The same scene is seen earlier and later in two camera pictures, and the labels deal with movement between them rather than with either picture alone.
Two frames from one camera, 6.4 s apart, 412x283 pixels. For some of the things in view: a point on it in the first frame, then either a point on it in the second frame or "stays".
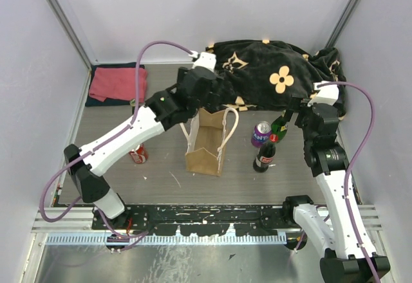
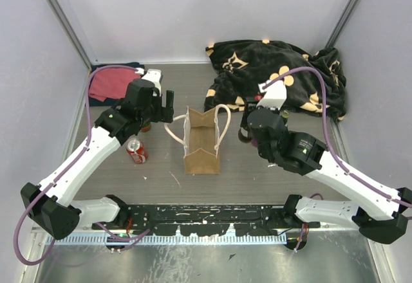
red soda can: [140, 155] stays
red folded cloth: [118, 83] stays
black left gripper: [214, 102] -> [165, 114]
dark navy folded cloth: [93, 101] stays
